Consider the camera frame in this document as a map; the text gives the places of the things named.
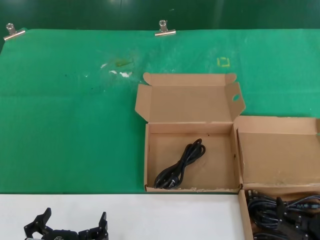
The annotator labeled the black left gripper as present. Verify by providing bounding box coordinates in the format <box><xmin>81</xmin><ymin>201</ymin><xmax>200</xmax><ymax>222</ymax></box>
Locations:
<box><xmin>23</xmin><ymin>207</ymin><xmax>109</xmax><ymax>240</ymax></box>

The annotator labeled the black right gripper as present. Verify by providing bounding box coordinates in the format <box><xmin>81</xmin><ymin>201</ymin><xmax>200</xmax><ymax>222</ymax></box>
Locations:
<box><xmin>276</xmin><ymin>196</ymin><xmax>320</xmax><ymax>240</ymax></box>

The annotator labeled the open cardboard box, plain flap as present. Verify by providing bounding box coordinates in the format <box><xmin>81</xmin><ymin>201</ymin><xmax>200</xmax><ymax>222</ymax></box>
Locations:
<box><xmin>233</xmin><ymin>115</ymin><xmax>320</xmax><ymax>240</ymax></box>

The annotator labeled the open cardboard box, holed flap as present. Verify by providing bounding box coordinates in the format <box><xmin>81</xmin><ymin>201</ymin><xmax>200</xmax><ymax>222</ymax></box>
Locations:
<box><xmin>134</xmin><ymin>72</ymin><xmax>246</xmax><ymax>193</ymax></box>

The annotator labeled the green table mat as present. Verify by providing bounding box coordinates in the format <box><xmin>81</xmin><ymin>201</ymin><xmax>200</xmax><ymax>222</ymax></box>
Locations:
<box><xmin>0</xmin><ymin>28</ymin><xmax>320</xmax><ymax>195</ymax></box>

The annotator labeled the silver metal binder clip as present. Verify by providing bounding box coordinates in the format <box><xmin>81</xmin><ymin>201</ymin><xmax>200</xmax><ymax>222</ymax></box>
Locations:
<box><xmin>154</xmin><ymin>19</ymin><xmax>177</xmax><ymax>38</ymax></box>
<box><xmin>2</xmin><ymin>22</ymin><xmax>27</xmax><ymax>42</ymax></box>

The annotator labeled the black power cable pile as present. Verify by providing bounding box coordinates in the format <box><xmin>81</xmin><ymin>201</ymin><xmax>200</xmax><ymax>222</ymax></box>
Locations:
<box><xmin>246</xmin><ymin>189</ymin><xmax>320</xmax><ymax>240</ymax></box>

